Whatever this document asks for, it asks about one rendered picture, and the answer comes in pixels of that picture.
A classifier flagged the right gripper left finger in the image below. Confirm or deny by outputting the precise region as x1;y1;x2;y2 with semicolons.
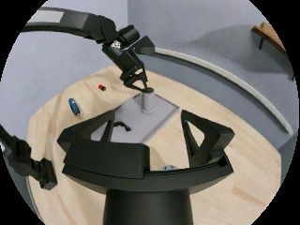
61;110;115;142

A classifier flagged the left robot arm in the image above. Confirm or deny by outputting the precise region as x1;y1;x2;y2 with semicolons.
0;7;155;190

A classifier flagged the black c-shaped half ring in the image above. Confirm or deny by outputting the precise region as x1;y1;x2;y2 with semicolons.
113;121;131;131

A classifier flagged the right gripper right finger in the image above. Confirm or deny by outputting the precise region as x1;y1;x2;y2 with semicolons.
180;109;235;168

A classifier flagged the blue screwdriver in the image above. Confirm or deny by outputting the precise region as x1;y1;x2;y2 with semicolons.
68;97;82;119

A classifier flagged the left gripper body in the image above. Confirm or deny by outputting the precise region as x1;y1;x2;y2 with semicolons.
112;49;143;86

